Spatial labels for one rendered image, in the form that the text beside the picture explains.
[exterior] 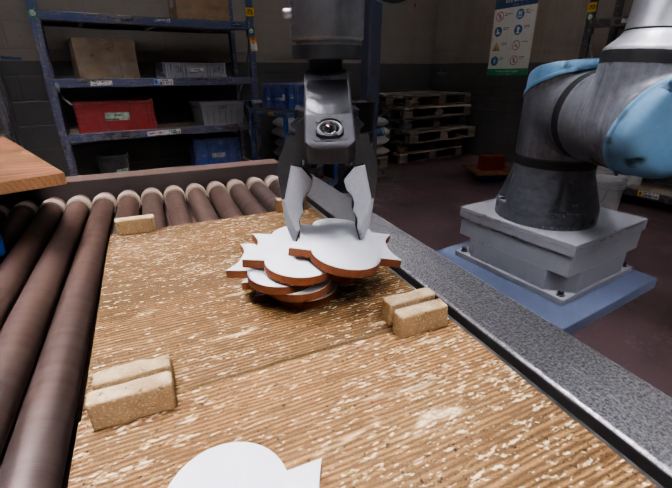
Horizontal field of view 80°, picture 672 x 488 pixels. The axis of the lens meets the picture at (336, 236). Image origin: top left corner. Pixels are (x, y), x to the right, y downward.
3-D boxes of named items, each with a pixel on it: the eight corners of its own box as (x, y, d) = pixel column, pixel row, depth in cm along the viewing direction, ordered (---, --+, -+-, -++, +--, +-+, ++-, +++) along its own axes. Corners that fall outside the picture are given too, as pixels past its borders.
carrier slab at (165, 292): (309, 213, 80) (309, 206, 79) (442, 324, 45) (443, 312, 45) (111, 243, 66) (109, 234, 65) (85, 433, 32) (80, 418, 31)
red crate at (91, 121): (150, 124, 422) (146, 96, 412) (158, 129, 387) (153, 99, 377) (78, 129, 391) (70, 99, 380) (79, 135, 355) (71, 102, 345)
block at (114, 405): (177, 393, 33) (171, 367, 32) (178, 409, 32) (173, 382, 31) (93, 417, 31) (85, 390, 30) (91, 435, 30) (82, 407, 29)
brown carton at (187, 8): (220, 27, 422) (216, -8, 409) (231, 24, 392) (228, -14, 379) (169, 25, 397) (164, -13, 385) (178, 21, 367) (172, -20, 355)
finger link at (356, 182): (377, 218, 52) (358, 151, 49) (385, 236, 47) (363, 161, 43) (355, 225, 53) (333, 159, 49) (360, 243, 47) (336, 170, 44)
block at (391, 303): (425, 306, 46) (427, 285, 45) (435, 314, 44) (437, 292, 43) (380, 318, 43) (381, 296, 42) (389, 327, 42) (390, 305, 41)
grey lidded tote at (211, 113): (233, 119, 462) (231, 97, 452) (247, 123, 435) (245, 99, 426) (190, 123, 433) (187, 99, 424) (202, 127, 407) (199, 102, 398)
